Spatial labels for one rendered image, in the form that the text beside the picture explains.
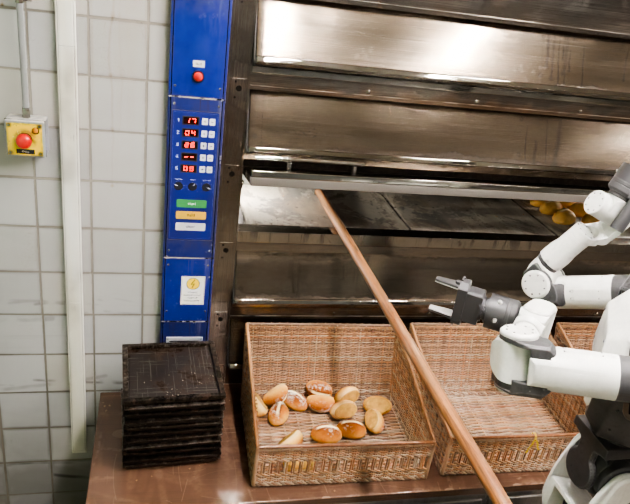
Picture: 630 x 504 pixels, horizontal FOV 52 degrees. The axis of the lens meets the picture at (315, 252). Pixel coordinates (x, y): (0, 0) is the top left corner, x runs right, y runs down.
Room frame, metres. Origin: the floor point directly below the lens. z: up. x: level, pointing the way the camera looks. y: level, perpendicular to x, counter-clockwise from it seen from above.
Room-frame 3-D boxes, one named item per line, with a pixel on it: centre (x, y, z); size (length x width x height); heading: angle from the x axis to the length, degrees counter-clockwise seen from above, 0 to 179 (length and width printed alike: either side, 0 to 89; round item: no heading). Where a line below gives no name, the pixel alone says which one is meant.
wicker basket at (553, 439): (1.87, -0.70, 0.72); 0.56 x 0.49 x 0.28; 105
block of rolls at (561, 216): (2.70, -1.06, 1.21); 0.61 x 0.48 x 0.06; 15
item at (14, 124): (1.69, 0.82, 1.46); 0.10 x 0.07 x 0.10; 105
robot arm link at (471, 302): (1.42, -0.42, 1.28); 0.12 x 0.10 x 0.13; 70
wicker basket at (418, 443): (1.71, -0.12, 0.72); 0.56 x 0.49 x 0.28; 104
